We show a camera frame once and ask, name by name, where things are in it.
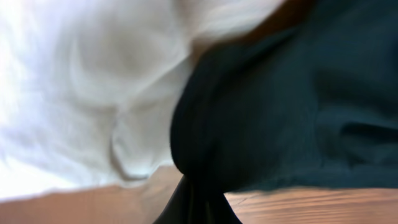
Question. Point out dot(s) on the folded beige garment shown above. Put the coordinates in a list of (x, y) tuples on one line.
[(88, 87)]

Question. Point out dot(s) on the black t-shirt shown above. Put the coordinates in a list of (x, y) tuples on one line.
[(309, 101)]

